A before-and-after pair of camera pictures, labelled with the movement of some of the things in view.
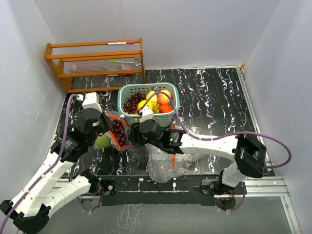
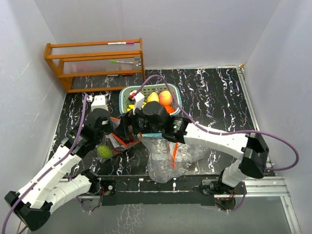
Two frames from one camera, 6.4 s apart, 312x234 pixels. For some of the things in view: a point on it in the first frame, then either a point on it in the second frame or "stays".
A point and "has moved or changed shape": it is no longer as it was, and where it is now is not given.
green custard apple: (102, 142) to (105, 151)
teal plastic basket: (146, 102) stays
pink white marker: (121, 43) stays
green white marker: (116, 61) stays
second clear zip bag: (165, 165) stays
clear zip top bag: (119, 130) has moved or changed shape
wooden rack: (97, 59) stays
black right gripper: (136, 134) to (129, 119)
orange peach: (163, 98) stays
